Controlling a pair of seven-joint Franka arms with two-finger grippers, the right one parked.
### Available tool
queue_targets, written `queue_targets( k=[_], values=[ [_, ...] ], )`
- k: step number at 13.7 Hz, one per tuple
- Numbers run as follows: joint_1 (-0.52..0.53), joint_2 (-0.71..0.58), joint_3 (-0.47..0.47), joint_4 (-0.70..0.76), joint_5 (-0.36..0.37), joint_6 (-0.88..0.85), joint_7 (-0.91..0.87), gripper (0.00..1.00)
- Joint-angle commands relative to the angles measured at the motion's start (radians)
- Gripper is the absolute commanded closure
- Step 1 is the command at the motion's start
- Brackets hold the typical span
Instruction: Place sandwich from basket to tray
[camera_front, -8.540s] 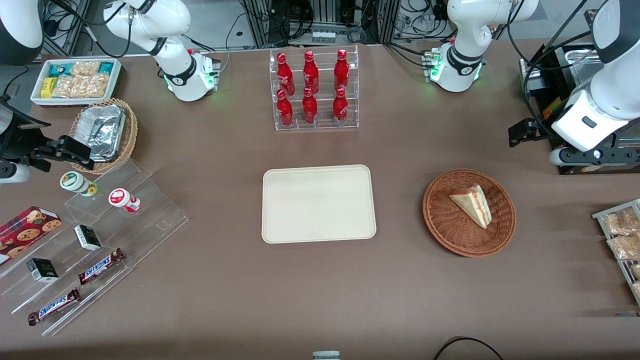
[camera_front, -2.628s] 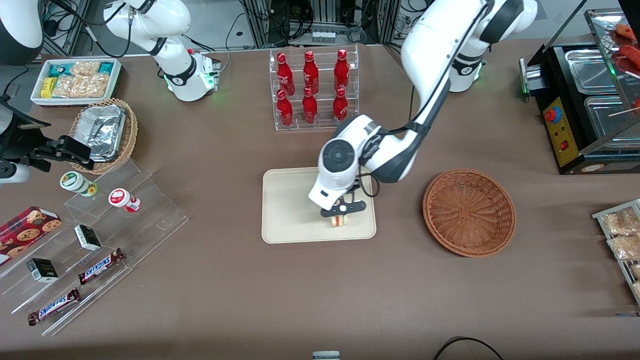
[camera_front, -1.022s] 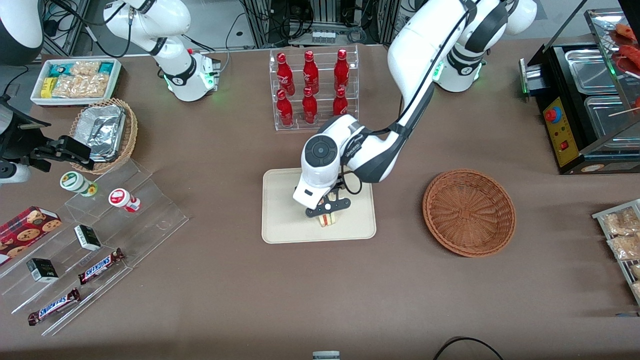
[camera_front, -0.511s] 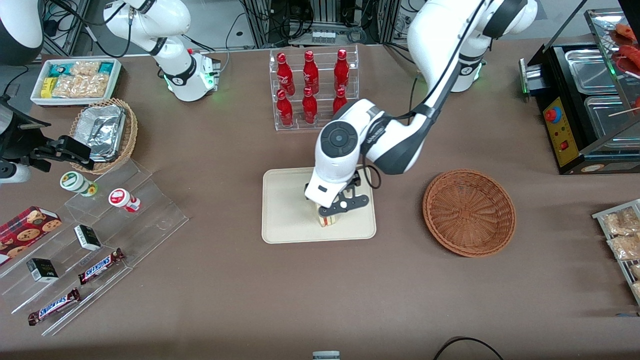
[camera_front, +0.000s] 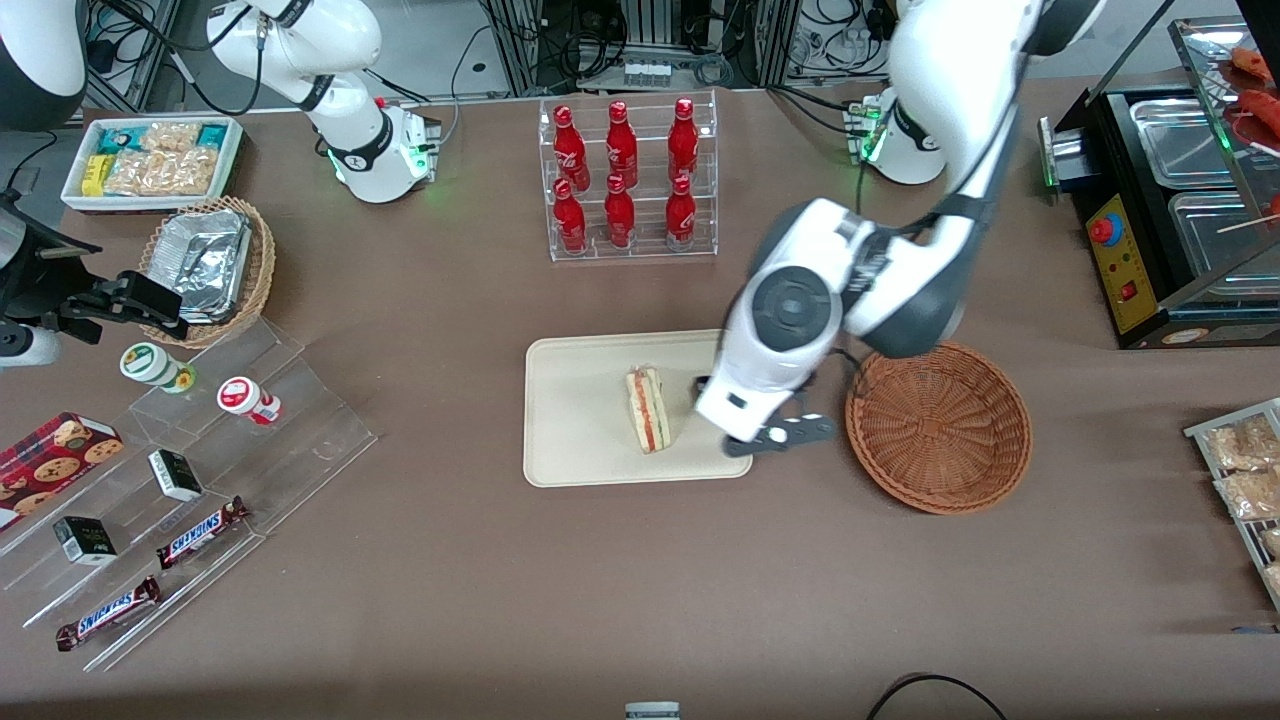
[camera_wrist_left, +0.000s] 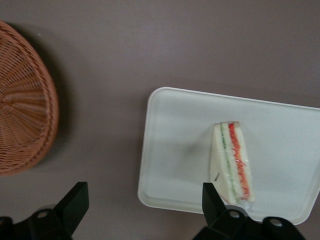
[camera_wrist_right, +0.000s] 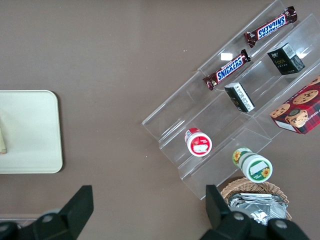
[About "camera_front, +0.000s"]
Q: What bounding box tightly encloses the red plaid cookie box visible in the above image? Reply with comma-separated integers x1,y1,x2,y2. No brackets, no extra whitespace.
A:
0,411,125,533

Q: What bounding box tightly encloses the red sausage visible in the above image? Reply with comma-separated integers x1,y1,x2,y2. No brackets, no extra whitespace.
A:
1228,45,1280,86
1235,88,1280,151

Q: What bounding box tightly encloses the clear acrylic stepped shelf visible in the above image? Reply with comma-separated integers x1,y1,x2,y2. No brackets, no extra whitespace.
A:
0,316,379,673

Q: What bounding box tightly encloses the clear rice cracker bag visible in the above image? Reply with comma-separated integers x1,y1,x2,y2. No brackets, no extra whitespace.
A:
140,122,201,153
103,148,223,198

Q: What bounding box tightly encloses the Snickers chocolate bar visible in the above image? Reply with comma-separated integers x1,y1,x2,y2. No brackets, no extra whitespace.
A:
155,496,251,571
55,575,162,653

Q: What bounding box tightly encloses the small black carton box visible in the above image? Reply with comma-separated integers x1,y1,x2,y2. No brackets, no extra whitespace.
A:
52,516,119,568
148,449,204,503

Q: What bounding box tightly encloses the light wicker basket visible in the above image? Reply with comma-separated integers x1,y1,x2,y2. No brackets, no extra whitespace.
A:
138,196,277,349

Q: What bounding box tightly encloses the clear acrylic bottle rack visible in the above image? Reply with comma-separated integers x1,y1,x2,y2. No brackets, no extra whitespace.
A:
538,90,719,263

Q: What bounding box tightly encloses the silver foil wrapped package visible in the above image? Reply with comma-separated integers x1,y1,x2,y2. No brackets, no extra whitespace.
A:
152,210,253,326

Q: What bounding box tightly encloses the white rectangular snack bin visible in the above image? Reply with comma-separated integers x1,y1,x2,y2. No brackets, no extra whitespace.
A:
60,115,246,216

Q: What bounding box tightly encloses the cream rectangular plastic tray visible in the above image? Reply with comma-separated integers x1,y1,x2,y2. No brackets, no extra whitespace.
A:
523,329,754,489

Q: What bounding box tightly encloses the metal equipment rack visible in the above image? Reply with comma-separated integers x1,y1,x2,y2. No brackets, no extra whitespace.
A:
480,0,801,96

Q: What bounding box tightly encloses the red lid yogurt cup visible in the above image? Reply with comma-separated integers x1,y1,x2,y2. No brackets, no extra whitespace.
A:
216,376,283,427

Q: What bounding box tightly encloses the red cola bottle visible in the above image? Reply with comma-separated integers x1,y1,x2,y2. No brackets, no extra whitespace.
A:
605,100,639,189
604,173,637,249
552,104,592,193
668,97,700,184
665,175,698,251
552,178,588,254

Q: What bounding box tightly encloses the brown round wicker basket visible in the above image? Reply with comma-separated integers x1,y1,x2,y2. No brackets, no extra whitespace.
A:
845,342,1033,516

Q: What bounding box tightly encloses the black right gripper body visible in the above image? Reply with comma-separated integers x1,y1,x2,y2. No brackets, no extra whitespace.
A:
0,200,101,329

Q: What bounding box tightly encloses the tray of packaged snacks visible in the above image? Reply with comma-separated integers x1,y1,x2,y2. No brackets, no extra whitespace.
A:
1184,398,1280,613

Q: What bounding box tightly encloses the black table cable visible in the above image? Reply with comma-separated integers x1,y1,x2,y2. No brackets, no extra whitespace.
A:
866,674,1009,720

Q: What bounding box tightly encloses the black food warmer appliance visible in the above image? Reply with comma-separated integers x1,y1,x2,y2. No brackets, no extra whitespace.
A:
1038,15,1280,351

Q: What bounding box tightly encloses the green lid sunflower cup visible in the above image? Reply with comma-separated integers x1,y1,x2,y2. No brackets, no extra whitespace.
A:
119,342,197,394

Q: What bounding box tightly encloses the triangular layered sandwich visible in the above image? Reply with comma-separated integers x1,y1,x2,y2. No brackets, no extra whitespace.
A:
625,366,673,455

